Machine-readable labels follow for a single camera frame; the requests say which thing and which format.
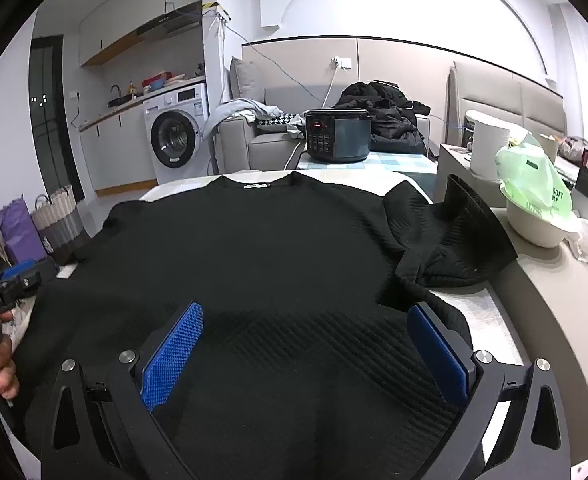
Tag white washing machine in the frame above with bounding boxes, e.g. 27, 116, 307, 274
142, 82, 212, 186

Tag houndstooth pillow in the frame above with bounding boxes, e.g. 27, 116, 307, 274
256, 112, 307, 133

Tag teal checked tablecloth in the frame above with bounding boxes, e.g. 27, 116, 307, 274
296, 150, 437, 176

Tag black knit sweater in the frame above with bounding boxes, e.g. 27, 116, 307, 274
11, 170, 519, 480

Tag white plastic basin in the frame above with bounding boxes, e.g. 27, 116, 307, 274
504, 195, 579, 248

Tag range hood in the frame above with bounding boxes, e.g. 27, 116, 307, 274
135, 2, 205, 41

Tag person's left hand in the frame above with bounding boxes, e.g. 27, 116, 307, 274
0, 310, 21, 402

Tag white kitchen base cabinet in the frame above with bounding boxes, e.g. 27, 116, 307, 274
79, 105, 157, 196

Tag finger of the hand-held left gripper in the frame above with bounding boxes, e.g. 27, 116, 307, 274
0, 259, 59, 291

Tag white power strip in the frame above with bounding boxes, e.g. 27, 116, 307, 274
201, 1, 232, 22

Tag purple bag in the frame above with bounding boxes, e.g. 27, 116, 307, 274
0, 195, 47, 266

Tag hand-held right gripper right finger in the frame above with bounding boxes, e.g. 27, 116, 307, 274
406, 301, 572, 480

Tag green plastic bag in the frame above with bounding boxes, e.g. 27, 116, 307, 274
495, 130, 573, 218

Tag black electric pressure cooker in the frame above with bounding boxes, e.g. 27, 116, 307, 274
304, 108, 375, 164

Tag light grey garment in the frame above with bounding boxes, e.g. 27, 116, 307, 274
203, 99, 285, 141

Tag black jacket pile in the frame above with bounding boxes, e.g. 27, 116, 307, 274
334, 80, 432, 156

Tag grey padded headboard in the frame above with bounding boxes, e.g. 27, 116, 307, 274
446, 60, 567, 146

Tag dark glass door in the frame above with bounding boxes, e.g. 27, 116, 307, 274
29, 35, 85, 201

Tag grey sofa cushion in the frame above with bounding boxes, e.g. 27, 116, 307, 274
230, 56, 267, 111

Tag beige side cabinet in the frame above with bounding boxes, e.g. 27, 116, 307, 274
434, 142, 588, 461

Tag grey sofa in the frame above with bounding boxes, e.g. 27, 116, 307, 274
216, 85, 432, 176

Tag woven laundry basket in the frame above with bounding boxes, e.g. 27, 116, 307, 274
30, 185, 85, 261

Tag white kitchen wall cabinet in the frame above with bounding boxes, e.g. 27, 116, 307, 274
79, 0, 205, 67

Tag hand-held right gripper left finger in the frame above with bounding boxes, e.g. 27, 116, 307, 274
39, 301, 209, 480

